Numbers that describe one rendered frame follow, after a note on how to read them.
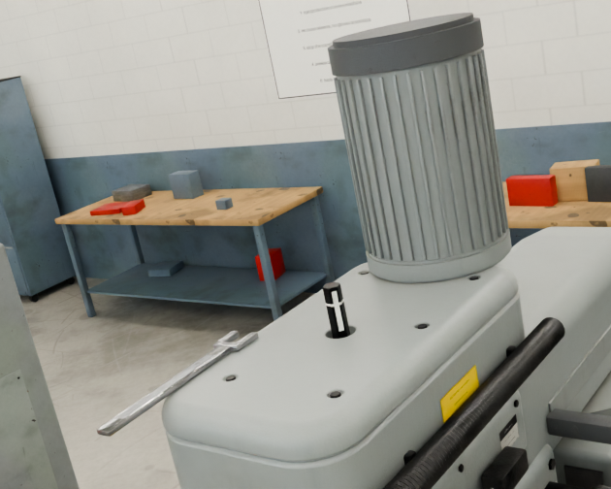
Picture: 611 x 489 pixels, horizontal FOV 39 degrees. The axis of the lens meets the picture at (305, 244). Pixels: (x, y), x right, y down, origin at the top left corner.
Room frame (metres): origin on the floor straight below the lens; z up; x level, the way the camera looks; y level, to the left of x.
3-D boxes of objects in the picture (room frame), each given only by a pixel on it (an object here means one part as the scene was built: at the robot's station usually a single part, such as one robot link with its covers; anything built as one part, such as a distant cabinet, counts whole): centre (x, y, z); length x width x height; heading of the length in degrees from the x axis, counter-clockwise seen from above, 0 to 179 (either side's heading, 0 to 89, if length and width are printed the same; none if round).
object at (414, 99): (1.16, -0.18, 2.05); 0.20 x 0.20 x 0.32
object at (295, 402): (0.98, -0.03, 1.81); 0.47 x 0.26 x 0.16; 140
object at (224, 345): (0.92, 0.17, 1.89); 0.24 x 0.04 x 0.01; 142
